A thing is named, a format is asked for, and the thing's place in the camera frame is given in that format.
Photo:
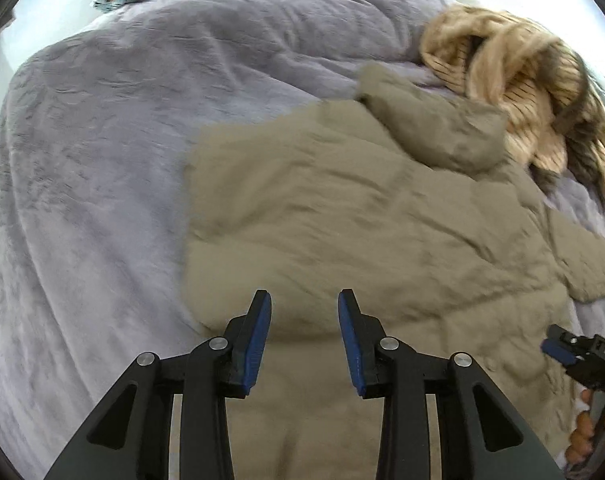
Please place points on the large khaki garment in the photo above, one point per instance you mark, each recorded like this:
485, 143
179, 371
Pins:
357, 210

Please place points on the beige striped knit sweater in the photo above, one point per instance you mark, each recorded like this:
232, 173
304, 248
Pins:
532, 110

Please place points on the lavender fleece blanket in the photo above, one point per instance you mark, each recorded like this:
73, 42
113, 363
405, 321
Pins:
107, 135

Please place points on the person's right hand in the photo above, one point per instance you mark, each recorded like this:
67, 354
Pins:
582, 430

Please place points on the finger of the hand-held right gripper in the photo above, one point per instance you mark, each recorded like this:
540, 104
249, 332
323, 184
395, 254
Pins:
554, 351
561, 334

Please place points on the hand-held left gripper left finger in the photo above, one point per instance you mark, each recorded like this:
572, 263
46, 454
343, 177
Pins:
255, 350

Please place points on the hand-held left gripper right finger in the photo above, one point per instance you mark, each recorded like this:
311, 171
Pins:
351, 350

